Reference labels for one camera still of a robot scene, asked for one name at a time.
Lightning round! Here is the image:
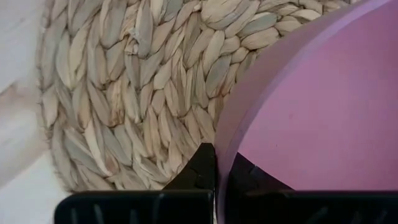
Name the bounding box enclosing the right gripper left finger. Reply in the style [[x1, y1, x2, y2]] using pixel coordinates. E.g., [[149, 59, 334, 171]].
[[54, 142, 217, 224]]

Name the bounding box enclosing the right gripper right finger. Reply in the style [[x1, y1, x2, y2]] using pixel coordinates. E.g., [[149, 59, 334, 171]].
[[225, 152, 398, 224]]

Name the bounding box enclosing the pink bowl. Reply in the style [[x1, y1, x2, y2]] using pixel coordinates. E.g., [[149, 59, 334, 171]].
[[213, 0, 398, 224]]

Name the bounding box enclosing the round woven placemat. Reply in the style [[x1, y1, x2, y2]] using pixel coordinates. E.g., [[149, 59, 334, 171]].
[[35, 0, 358, 192]]

